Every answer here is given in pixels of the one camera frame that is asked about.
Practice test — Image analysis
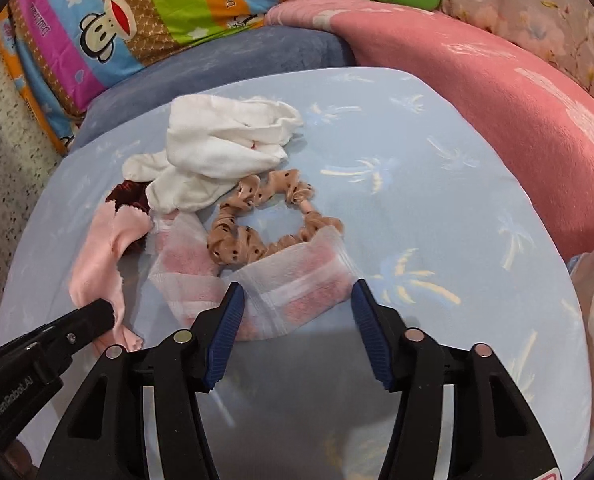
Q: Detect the colourful monkey print pillow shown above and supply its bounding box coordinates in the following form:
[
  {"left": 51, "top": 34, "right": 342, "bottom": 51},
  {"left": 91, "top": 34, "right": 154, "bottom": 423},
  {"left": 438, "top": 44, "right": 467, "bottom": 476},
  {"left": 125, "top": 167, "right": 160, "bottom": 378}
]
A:
[{"left": 0, "top": 0, "right": 365, "bottom": 153}]

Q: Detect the pink cloth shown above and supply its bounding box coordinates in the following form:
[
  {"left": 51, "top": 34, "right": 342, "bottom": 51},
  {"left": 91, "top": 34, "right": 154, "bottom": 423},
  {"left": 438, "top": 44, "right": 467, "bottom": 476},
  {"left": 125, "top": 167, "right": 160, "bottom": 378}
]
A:
[{"left": 68, "top": 205, "right": 153, "bottom": 353}]

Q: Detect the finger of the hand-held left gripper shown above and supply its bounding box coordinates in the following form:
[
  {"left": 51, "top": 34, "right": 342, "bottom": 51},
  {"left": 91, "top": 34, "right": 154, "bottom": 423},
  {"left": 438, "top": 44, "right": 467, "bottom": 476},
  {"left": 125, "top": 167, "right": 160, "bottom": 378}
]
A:
[{"left": 0, "top": 299, "right": 117, "bottom": 401}]

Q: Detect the dark red fabric piece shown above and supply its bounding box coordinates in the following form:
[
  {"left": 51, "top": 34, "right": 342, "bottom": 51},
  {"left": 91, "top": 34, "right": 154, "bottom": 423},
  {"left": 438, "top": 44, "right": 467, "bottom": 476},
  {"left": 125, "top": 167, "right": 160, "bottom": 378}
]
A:
[{"left": 106, "top": 180, "right": 150, "bottom": 211}]

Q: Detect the blue-grey cushion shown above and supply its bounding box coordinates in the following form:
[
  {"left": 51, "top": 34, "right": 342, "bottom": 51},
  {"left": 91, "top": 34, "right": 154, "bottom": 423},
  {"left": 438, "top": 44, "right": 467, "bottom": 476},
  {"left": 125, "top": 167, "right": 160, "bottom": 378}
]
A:
[{"left": 70, "top": 25, "right": 355, "bottom": 153}]

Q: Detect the pink blanket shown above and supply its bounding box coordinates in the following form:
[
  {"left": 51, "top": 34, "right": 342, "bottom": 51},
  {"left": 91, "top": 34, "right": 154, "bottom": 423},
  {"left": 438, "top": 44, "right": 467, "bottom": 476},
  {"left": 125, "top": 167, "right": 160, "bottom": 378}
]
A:
[{"left": 264, "top": 0, "right": 594, "bottom": 261}]

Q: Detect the white speckled cloth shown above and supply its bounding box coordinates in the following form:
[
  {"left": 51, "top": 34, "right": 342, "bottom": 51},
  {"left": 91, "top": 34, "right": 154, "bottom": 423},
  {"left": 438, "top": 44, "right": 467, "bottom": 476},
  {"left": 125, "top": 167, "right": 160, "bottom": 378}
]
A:
[{"left": 0, "top": 35, "right": 73, "bottom": 361}]

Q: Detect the beige dotted scrunchie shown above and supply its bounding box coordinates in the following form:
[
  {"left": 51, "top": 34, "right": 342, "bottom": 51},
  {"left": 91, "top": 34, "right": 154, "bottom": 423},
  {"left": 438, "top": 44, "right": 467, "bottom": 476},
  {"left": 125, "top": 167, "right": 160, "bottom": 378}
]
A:
[{"left": 207, "top": 170, "right": 345, "bottom": 266}]

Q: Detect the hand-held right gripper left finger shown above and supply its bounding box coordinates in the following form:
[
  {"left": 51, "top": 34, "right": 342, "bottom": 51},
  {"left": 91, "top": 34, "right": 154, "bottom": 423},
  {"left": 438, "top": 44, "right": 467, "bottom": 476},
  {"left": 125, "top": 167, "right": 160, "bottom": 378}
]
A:
[{"left": 37, "top": 281, "right": 246, "bottom": 480}]

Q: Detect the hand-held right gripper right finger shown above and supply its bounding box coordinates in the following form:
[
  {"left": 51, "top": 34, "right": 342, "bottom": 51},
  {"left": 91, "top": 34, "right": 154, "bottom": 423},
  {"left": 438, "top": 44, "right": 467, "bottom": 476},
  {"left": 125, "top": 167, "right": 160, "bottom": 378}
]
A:
[{"left": 351, "top": 279, "right": 560, "bottom": 480}]

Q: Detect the mesh laundry bag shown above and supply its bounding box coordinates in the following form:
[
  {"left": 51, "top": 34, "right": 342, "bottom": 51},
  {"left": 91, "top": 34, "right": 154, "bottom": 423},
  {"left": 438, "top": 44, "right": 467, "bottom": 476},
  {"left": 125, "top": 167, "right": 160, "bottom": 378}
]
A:
[{"left": 147, "top": 212, "right": 360, "bottom": 343}]

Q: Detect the person's left hand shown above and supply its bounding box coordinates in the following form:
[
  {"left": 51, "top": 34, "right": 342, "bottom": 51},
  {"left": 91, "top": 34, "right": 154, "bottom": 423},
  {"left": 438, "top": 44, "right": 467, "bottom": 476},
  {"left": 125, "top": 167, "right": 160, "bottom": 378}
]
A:
[{"left": 6, "top": 439, "right": 41, "bottom": 472}]

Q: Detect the grey floral cloth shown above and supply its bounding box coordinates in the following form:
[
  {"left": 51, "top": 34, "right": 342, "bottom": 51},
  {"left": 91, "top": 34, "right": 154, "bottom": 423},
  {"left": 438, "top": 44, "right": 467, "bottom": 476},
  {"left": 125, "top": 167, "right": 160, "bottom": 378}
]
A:
[{"left": 417, "top": 0, "right": 594, "bottom": 121}]

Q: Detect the light blue printed cloth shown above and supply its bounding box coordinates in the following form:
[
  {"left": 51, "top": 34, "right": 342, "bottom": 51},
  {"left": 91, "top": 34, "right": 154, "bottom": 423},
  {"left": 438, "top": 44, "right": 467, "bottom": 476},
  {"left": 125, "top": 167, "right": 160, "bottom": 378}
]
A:
[{"left": 14, "top": 65, "right": 592, "bottom": 480}]

